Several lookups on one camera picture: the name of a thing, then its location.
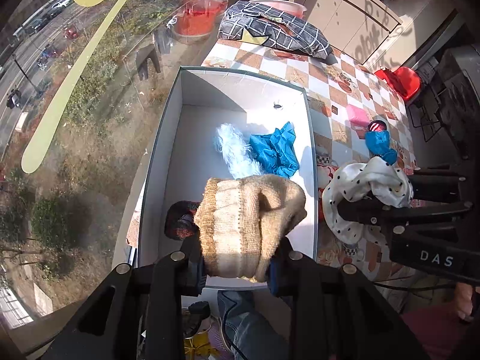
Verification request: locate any white polka dot scarf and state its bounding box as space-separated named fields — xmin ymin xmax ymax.
xmin=321 ymin=157 xmax=414 ymax=246

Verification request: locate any beige knitted hat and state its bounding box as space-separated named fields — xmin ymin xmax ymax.
xmin=193 ymin=175 xmax=307 ymax=283

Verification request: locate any large pink foam sponge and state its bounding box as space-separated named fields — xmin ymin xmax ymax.
xmin=346 ymin=104 xmax=371 ymax=128

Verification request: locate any blue fabric cloth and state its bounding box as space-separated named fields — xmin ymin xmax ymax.
xmin=249 ymin=122 xmax=299 ymax=179
xmin=364 ymin=130 xmax=397 ymax=166

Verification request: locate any light blue fluffy duster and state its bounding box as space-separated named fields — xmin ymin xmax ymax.
xmin=216 ymin=124 xmax=263 ymax=179

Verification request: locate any dark red knitted hat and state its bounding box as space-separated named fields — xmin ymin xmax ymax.
xmin=164 ymin=201 xmax=200 ymax=241

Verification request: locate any blue jeans leg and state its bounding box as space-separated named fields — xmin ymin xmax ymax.
xmin=217 ymin=291 xmax=289 ymax=359

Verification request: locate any red striped knit hat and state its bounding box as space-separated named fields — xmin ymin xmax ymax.
xmin=367 ymin=119 xmax=388 ymax=133

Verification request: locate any checkered patterned tablecloth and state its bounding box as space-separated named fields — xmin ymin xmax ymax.
xmin=200 ymin=39 xmax=425 ymax=282

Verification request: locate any red plastic stool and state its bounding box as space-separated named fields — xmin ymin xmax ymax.
xmin=374 ymin=67 xmax=422 ymax=102

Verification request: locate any large white storage box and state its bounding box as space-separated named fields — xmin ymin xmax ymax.
xmin=137 ymin=67 xmax=318 ymax=267

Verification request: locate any dark plaid pillow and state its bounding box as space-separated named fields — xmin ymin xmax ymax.
xmin=218 ymin=1 xmax=335 ymax=65

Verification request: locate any red white plastic basin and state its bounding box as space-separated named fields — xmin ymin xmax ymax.
xmin=172 ymin=0 xmax=228 ymax=42

